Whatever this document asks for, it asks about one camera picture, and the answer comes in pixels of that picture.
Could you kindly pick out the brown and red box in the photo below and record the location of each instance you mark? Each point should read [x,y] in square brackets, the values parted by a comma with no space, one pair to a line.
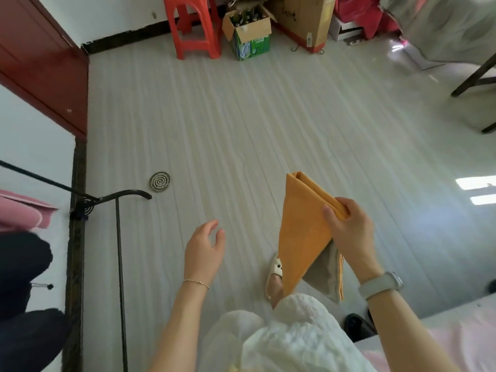
[306,19]

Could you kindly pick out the person's left beige slipper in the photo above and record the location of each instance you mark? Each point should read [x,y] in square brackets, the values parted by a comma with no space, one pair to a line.
[274,273]

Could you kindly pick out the flat white and black box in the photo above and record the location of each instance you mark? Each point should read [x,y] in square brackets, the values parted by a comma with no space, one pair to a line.
[345,30]

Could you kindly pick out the person's left forearm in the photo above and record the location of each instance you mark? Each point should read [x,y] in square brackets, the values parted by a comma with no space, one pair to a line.
[178,329]

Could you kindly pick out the red wooden door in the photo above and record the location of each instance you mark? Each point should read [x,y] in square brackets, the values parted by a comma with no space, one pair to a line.
[42,61]

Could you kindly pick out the red and white bag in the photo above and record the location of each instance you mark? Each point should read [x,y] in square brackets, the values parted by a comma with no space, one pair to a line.
[368,13]

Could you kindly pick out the pink bed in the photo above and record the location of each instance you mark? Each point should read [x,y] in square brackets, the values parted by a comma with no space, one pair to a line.
[457,337]

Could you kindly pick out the grey and orange pillowcase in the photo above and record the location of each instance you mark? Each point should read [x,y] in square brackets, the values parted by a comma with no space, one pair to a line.
[302,228]

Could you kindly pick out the person's right hand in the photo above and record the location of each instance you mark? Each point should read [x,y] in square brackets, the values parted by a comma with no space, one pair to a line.
[352,236]

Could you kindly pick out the person's left hand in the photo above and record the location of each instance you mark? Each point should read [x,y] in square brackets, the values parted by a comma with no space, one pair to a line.
[203,251]

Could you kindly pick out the black shoe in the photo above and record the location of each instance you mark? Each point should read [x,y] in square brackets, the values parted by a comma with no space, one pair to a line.
[358,327]

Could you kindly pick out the beige leaf print curtain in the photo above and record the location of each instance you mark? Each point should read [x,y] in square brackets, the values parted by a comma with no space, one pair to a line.
[445,27]

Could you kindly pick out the green glass bottle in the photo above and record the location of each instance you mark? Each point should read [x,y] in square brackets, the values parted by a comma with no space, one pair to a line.
[247,16]
[257,13]
[237,19]

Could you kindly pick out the small red object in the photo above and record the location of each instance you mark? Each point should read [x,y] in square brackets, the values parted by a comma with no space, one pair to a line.
[191,27]

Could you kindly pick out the person's right forearm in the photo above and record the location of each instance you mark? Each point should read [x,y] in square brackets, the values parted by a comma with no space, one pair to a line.
[407,333]

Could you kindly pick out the black garment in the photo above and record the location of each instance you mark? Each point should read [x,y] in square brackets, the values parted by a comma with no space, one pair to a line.
[23,306]

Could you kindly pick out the person's white shorts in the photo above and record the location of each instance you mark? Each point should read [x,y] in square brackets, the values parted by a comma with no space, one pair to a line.
[294,337]

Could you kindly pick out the black metal clothes rack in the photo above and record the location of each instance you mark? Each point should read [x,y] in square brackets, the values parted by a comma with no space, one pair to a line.
[120,267]

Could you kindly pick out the pink garment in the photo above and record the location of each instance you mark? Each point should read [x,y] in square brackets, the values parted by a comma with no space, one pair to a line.
[19,213]

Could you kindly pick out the green and white box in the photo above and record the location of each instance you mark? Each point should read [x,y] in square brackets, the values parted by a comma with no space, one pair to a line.
[252,38]

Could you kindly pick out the person's left leg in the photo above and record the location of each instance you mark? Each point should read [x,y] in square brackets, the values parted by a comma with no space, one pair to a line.
[277,292]

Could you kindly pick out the white smartwatch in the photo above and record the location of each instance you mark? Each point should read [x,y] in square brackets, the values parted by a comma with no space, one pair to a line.
[377,286]

